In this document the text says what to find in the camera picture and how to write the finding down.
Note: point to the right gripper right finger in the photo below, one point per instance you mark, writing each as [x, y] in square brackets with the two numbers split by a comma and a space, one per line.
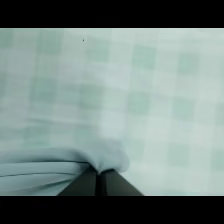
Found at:
[116, 186]

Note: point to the pale blue shirt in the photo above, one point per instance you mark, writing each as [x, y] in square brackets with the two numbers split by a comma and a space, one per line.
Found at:
[46, 168]

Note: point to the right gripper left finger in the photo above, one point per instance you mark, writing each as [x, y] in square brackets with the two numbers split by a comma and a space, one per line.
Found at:
[85, 186]

